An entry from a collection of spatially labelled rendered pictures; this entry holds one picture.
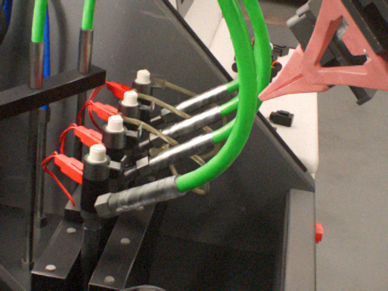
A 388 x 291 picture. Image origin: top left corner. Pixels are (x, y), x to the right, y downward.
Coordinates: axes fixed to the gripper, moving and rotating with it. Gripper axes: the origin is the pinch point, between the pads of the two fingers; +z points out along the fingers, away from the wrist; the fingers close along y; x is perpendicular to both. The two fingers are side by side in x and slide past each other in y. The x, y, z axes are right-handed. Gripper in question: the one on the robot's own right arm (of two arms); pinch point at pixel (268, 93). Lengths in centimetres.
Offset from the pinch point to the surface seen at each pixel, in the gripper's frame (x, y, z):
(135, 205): 14.3, -0.8, 10.2
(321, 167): -242, -63, 104
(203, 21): -69, 12, 33
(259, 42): -6.5, 4.4, 0.4
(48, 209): -23, 1, 52
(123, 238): -0.8, -5.4, 25.3
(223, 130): -6.1, -1.4, 9.6
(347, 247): -182, -80, 88
